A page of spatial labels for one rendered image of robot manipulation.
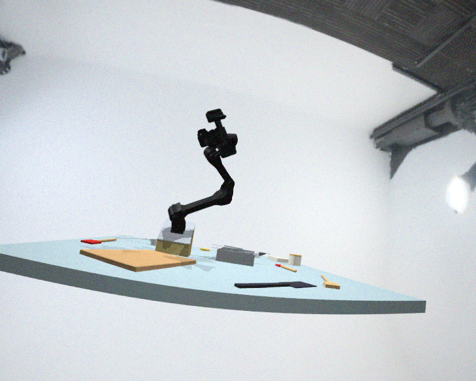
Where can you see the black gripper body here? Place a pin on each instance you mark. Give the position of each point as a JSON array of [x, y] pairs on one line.
[[219, 134]]

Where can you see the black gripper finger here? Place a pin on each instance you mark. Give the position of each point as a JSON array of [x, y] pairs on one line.
[[217, 116], [229, 145]]

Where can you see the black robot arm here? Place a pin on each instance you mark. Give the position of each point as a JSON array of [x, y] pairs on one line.
[[178, 212]]

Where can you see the small white saucepan with long handle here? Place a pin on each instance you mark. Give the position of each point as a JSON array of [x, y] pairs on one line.
[[153, 241]]

